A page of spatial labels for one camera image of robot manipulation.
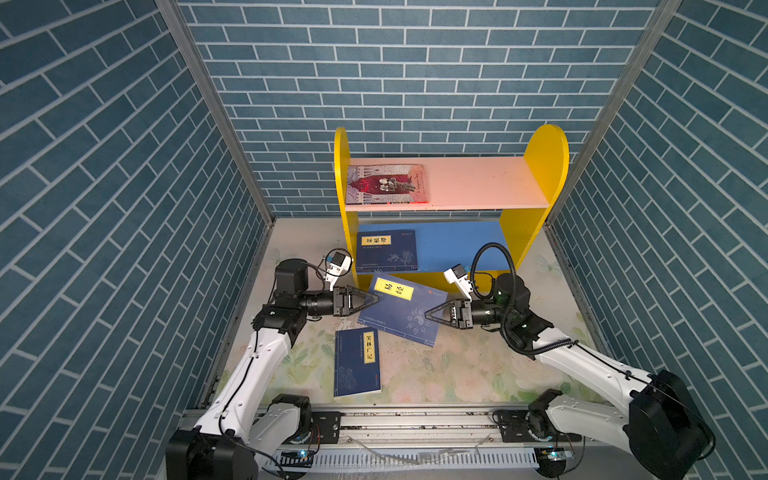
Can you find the Hamlet picture book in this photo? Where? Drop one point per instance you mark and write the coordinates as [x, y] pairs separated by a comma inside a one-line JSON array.
[[386, 184]]

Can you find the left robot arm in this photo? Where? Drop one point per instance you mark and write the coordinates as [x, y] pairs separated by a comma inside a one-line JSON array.
[[252, 378]]

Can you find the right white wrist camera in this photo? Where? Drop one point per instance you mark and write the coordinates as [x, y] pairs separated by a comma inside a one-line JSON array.
[[459, 277]]

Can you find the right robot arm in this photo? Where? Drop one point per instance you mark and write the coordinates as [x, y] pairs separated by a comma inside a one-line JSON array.
[[651, 416]]

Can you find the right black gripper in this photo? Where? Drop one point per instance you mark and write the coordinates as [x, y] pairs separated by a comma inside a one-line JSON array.
[[464, 311]]

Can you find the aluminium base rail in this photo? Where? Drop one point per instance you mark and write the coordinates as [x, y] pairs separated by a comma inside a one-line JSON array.
[[292, 440]]

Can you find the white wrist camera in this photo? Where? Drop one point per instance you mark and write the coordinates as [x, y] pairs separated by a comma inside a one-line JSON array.
[[459, 277], [336, 264]]

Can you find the navy book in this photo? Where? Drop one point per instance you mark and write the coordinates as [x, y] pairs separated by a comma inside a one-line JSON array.
[[356, 362], [387, 251], [400, 309]]

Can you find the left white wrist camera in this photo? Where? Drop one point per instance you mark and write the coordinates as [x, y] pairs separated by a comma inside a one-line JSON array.
[[336, 264]]

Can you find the yellow pink blue bookshelf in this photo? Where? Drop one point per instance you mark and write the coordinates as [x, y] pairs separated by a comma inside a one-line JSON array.
[[471, 201]]

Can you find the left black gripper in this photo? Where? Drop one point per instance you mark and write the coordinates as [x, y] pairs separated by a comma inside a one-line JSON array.
[[344, 294]]

